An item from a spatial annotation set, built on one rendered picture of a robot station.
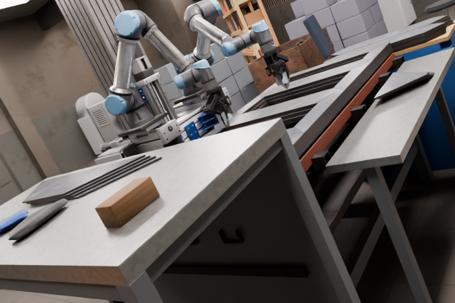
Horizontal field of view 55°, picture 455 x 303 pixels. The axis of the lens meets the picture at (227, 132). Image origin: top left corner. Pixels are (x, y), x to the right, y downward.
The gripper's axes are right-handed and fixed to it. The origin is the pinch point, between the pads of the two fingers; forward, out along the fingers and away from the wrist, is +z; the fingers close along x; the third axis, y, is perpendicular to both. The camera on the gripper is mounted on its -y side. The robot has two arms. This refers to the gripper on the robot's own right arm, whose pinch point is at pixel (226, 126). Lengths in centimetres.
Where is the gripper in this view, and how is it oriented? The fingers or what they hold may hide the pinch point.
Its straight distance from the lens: 220.8
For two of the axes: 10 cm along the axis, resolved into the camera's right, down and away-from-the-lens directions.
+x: -7.4, 1.9, 6.4
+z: 4.1, 8.9, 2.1
